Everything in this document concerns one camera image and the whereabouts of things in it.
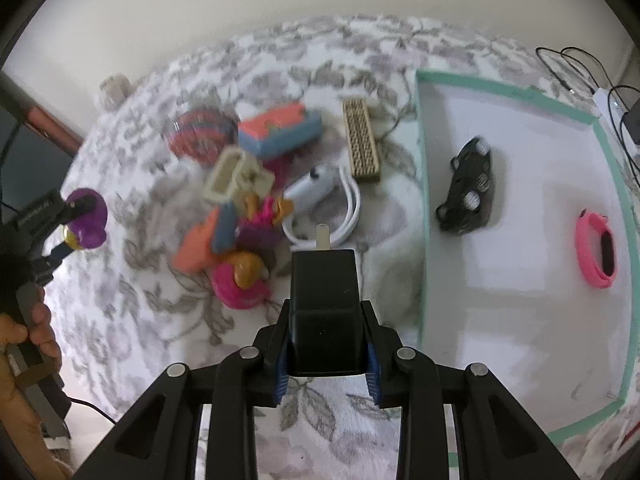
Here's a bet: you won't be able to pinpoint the black rectangular box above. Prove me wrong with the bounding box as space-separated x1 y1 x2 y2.
288 249 368 377

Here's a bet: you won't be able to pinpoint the pink duck toy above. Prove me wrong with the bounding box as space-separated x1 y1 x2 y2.
210 193 294 310

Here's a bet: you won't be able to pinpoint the orange blue stick toy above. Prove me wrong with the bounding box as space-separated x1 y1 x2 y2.
171 203 239 274

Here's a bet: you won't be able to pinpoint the clear dome with pink toy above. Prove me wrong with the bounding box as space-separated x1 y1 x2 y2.
165 107 239 167

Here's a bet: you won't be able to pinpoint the cream plastic toy piece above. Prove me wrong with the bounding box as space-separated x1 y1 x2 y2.
202 145 276 207

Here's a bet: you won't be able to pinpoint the black toy car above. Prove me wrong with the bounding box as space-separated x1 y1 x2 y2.
435 136 495 235

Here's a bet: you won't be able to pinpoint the gold patterned harmonica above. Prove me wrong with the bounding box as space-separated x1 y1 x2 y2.
343 99 381 182

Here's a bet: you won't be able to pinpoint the orange blue foam block toy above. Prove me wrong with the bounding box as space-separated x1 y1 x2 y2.
238 103 322 160

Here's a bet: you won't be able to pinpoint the pink swim goggles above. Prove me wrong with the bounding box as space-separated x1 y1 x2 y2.
574 209 617 289

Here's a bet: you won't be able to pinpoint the person's hand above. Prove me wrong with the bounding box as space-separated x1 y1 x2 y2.
1 298 70 479

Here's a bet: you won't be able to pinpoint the purple yellow round toy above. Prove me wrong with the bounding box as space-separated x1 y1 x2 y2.
63 188 107 250

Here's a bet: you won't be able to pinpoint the white crochet yarn ball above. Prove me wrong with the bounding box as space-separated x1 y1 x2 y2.
96 74 132 112

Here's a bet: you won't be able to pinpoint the floral grey white blanket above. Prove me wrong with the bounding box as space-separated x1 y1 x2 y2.
41 13 640 480

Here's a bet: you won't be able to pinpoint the teal shallow cardboard tray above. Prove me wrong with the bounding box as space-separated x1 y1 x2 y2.
416 70 639 442

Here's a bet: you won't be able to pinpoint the white power strip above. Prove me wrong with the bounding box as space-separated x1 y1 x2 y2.
592 88 639 162

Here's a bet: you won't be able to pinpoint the black power adapter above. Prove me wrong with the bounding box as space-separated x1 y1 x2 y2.
623 106 640 146

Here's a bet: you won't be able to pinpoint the black cable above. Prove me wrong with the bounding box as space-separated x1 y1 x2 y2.
534 45 640 191

